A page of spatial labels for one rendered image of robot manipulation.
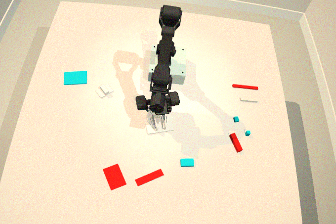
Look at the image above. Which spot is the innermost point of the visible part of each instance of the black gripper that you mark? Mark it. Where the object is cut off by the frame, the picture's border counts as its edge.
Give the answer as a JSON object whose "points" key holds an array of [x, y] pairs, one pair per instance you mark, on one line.
{"points": [[142, 103]]}

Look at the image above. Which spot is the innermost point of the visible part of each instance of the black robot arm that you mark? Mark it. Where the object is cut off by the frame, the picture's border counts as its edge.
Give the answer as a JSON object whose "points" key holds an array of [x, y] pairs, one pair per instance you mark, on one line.
{"points": [[169, 21]]}

